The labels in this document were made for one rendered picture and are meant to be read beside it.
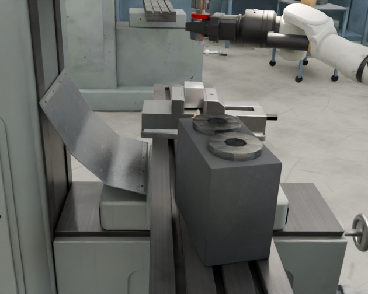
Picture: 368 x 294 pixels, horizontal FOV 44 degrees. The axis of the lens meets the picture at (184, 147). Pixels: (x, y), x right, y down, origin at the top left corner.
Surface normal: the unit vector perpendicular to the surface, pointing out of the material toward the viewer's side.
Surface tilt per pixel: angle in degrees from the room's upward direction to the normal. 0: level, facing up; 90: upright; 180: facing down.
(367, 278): 0
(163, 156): 0
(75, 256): 90
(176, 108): 90
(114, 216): 90
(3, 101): 89
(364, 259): 0
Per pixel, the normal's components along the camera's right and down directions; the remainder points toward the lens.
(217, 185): 0.24, 0.40
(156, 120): 0.02, 0.41
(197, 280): 0.04, -0.91
